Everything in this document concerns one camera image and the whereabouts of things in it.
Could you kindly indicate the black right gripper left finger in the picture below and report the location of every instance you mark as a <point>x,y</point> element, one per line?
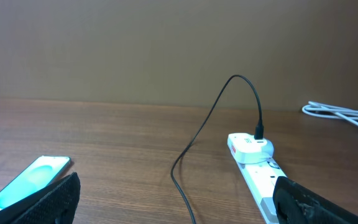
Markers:
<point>53,204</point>

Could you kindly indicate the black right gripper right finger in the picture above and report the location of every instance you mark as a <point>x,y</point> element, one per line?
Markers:
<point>296,204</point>

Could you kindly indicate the white charger adapter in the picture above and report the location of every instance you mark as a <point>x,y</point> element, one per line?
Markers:
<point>245,149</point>

